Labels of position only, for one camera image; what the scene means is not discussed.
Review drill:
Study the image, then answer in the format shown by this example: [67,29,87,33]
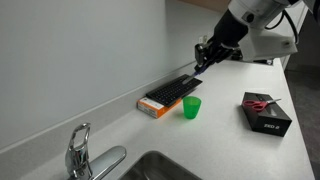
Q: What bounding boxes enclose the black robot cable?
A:
[264,9,300,46]

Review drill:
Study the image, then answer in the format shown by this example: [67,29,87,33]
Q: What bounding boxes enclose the blue and white pen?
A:
[182,64,210,85]

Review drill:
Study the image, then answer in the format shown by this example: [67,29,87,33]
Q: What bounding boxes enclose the chrome sink faucet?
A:
[64,122,128,180]

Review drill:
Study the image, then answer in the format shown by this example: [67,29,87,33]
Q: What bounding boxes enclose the black stereo camera box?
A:
[241,91,293,138]

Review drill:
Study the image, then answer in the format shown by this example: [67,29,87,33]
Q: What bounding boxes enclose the white wall power outlet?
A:
[198,34,209,45]

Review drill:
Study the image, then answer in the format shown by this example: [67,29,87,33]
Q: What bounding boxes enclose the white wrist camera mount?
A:
[237,29,299,63]

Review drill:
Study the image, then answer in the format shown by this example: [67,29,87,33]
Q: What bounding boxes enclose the orange and white box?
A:
[136,96,183,120]

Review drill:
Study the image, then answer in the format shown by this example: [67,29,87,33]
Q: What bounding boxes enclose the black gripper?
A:
[194,9,250,73]

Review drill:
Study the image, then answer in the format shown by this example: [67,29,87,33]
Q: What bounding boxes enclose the red handled scissors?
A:
[242,97,283,113]

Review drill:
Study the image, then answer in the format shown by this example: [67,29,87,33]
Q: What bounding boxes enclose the black computer keyboard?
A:
[145,73,204,108]

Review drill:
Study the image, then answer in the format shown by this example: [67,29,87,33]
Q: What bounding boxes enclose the brown wooden cabinet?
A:
[178,0,232,14]

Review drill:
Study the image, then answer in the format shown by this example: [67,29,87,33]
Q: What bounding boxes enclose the green plastic cup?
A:
[182,95,202,120]

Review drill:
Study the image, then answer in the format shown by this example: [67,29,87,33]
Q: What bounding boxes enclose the stainless steel sink basin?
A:
[118,150,203,180]

